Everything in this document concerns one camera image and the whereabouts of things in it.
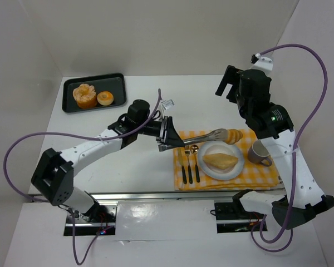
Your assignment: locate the gold fork black handle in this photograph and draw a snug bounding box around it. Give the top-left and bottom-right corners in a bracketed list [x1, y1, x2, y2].
[184, 145, 193, 184]

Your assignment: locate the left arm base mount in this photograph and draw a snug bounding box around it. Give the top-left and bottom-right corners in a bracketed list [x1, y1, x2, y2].
[62, 202, 117, 236]

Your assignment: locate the purple mug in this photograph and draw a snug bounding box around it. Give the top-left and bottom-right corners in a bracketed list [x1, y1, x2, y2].
[247, 140, 272, 167]

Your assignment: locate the gold spoon black handle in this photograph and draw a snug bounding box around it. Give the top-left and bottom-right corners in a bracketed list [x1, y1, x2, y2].
[191, 144, 200, 183]

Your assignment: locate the small oval bread roll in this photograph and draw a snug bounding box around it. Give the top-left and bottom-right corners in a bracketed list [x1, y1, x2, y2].
[223, 129, 243, 145]

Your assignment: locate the black baking tray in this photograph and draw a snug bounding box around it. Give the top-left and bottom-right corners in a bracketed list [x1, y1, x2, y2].
[62, 73, 126, 113]

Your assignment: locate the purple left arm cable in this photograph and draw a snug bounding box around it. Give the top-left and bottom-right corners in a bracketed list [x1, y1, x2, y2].
[2, 88, 162, 265]

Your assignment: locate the gold knife black handle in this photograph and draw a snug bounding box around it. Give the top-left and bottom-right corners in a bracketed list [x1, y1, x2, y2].
[178, 147, 187, 184]

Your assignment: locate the orange fluted cake bread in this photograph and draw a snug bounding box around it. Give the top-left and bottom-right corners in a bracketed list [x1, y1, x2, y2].
[72, 83, 97, 109]

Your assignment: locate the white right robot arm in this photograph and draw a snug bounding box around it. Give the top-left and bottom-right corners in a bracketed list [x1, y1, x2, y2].
[215, 66, 334, 230]

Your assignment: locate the yellow checkered cloth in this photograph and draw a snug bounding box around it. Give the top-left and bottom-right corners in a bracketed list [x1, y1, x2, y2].
[173, 128, 279, 191]

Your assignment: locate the aluminium rail front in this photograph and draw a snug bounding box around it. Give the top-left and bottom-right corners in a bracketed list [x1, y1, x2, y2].
[91, 191, 238, 201]

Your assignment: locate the round donut bread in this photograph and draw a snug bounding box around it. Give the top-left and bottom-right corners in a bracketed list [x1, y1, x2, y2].
[97, 91, 114, 106]

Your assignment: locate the long golden bread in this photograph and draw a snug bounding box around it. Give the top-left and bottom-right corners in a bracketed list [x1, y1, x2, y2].
[202, 153, 239, 170]

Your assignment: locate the white blue-rimmed plate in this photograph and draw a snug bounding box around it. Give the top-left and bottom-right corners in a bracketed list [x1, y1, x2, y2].
[197, 141, 244, 181]

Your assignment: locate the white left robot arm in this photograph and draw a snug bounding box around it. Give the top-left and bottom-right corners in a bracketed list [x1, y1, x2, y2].
[31, 100, 184, 221]

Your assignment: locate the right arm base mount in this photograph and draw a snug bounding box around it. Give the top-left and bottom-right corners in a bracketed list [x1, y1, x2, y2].
[210, 202, 264, 234]

